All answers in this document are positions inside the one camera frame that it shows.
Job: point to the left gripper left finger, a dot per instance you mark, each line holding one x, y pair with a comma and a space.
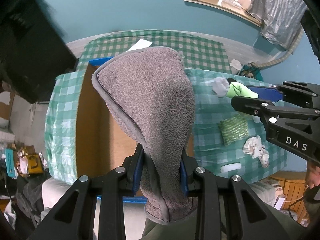
73, 216

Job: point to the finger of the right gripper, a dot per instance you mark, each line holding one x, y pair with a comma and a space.
289, 92
252, 107

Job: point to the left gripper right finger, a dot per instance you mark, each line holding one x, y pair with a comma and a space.
221, 204

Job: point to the lime green cloth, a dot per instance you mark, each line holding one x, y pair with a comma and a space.
238, 89

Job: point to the green knitted scrubber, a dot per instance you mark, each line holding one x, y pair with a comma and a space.
233, 129

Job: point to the light grey sock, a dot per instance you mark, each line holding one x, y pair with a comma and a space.
220, 86

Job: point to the white plastic bag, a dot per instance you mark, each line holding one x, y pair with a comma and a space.
254, 147

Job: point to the grey fleece cloth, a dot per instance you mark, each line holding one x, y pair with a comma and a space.
151, 98

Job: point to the black sock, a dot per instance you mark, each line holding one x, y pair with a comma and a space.
231, 80

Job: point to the person's right hand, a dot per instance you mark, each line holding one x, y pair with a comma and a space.
312, 175

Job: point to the white plastic jug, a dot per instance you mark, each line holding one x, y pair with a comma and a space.
236, 66

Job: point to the light green checkered tablecloth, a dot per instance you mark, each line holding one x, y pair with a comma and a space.
210, 151

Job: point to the white foam roll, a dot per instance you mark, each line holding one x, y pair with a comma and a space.
230, 167

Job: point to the olive green shirt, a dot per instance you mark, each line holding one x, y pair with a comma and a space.
267, 223

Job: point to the dark green checkered tablecloth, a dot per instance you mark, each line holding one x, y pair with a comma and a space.
196, 52

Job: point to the silver foil curtain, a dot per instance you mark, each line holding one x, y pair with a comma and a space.
280, 19

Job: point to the cardboard box blue trim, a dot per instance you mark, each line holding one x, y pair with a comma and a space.
99, 139

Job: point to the teal box on floor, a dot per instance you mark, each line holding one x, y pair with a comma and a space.
10, 163

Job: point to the wooden window sill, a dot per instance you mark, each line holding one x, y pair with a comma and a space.
232, 9

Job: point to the white paper envelope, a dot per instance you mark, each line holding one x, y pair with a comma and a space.
140, 44

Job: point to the black hanging garment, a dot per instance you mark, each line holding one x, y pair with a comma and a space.
33, 53

